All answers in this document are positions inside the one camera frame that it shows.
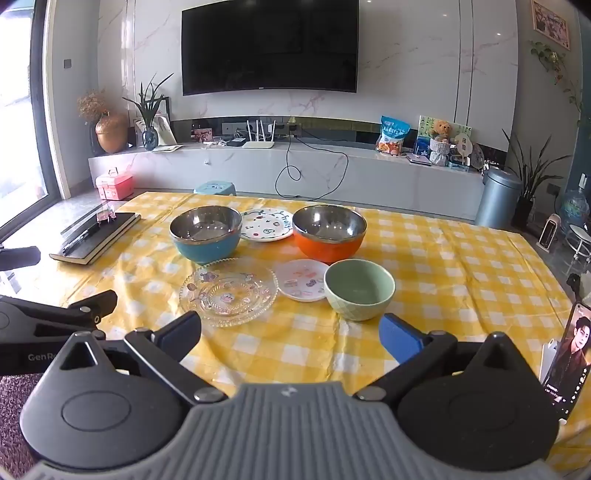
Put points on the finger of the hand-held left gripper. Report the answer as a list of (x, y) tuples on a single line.
[(18, 258), (87, 310)]

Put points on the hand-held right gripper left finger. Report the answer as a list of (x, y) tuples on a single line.
[(181, 331)]

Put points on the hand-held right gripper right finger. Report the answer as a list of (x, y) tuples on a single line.
[(398, 336)]

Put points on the pale green plate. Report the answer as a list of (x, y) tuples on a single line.
[(360, 295)]

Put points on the clear glass printed plate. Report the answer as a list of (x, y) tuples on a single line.
[(228, 293)]

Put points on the blue steel-lined bowl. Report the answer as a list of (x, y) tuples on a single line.
[(205, 247)]

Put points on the small white pink-printed plate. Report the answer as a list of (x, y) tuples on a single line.
[(302, 281)]

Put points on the orange steel-lined bowl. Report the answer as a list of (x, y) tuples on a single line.
[(328, 247)]

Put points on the large white printed plate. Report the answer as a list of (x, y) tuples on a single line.
[(265, 226)]

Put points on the purple shaggy mat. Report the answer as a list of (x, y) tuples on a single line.
[(16, 406)]

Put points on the black pen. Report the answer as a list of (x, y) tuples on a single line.
[(81, 237)]

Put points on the black notebook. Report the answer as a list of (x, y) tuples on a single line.
[(108, 235)]

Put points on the yellow checked tablecloth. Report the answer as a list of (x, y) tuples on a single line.
[(461, 286)]

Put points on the pink storage box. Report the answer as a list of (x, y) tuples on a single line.
[(114, 185)]

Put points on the light blue plastic stool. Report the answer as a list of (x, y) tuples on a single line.
[(214, 188)]

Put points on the gold acorn-shaped vase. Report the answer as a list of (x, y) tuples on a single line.
[(111, 134)]

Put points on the white marble tv cabinet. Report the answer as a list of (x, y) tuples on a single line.
[(369, 177)]

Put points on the grey metal trash can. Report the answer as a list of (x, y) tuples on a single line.
[(497, 201)]

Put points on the smartphone with lit screen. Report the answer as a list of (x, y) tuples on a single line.
[(570, 360)]

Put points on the papers on cabinet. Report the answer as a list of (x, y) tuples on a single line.
[(167, 148)]

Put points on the green plant in blue vase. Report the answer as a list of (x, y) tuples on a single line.
[(150, 134)]

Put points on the small white heater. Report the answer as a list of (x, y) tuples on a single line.
[(549, 235)]

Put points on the potted snake plant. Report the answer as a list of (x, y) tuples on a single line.
[(526, 194)]

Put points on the white framed card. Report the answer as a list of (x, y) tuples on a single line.
[(164, 129)]

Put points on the small black set-top box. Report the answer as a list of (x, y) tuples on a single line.
[(236, 142)]

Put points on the small pink photo card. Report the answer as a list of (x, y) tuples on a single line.
[(203, 135)]

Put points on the teddy bear bouquet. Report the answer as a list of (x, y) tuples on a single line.
[(441, 141)]

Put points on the blue snack bag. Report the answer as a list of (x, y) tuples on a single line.
[(392, 136)]

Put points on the round white hand fan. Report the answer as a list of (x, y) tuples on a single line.
[(463, 145)]

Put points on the white wifi router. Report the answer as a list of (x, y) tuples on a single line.
[(258, 144)]

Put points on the white round side stool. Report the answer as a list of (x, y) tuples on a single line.
[(579, 235)]

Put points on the green illustrated board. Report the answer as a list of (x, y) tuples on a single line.
[(461, 129)]

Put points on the blue water jug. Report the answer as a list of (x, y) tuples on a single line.
[(575, 207)]

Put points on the hanging vine plant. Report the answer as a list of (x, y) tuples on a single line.
[(551, 57)]

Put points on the black wall television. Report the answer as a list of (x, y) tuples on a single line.
[(270, 46)]

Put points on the framed wall picture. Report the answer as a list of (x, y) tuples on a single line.
[(549, 23)]

